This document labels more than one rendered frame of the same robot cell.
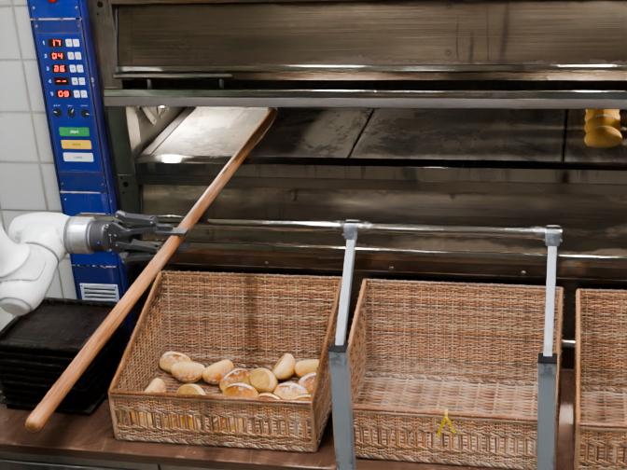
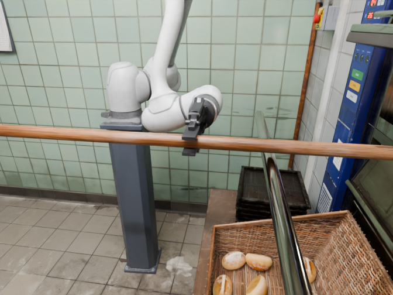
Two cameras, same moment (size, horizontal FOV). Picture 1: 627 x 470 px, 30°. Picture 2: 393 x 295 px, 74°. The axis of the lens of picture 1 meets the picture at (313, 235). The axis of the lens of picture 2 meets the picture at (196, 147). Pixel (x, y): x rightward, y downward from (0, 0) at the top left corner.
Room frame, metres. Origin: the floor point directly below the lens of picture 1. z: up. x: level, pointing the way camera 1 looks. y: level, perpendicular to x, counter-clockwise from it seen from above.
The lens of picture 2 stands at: (2.48, -0.22, 1.44)
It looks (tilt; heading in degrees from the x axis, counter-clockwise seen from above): 25 degrees down; 84
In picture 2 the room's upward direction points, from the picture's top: straight up
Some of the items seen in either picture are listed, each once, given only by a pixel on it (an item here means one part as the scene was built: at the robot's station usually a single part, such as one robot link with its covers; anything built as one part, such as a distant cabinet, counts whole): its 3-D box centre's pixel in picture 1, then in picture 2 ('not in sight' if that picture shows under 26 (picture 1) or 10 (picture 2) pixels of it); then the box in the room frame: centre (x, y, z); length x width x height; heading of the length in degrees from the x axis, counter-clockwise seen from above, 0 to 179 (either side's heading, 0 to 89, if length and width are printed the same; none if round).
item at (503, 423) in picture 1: (452, 368); not in sight; (2.64, -0.34, 0.72); 0.56 x 0.49 x 0.28; 76
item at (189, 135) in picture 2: (173, 231); (190, 132); (2.53, 0.33, 1.22); 0.07 x 0.03 x 0.01; 75
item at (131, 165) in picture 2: not in sight; (136, 199); (2.26, 1.09, 0.50); 0.21 x 0.21 x 1.00; 80
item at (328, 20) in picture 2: not in sight; (327, 19); (3.24, 1.09, 1.46); 0.10 x 0.07 x 0.10; 76
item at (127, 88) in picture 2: not in sight; (125, 85); (2.27, 1.09, 1.17); 0.18 x 0.16 x 0.22; 34
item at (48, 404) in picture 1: (184, 228); (217, 143); (2.58, 0.31, 1.20); 1.71 x 0.03 x 0.03; 166
